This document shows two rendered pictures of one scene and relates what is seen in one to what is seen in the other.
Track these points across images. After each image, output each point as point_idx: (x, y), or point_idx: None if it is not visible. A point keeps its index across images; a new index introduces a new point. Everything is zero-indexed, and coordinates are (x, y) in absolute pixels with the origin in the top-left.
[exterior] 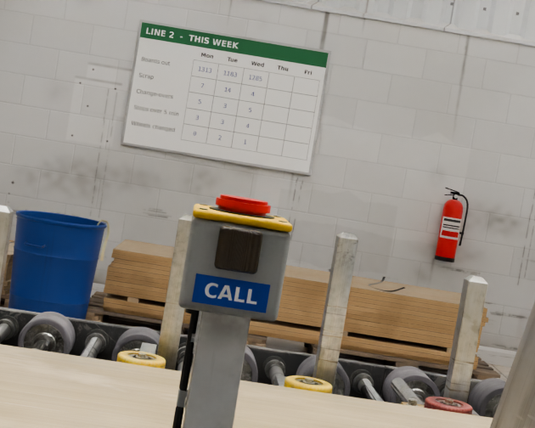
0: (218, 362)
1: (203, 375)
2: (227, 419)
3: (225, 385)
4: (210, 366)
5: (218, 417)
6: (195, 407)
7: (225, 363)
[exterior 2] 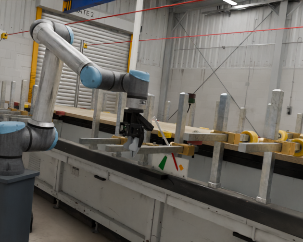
0: (97, 89)
1: (96, 90)
2: (97, 95)
3: (97, 91)
4: (96, 90)
5: (97, 95)
6: (95, 94)
7: (97, 89)
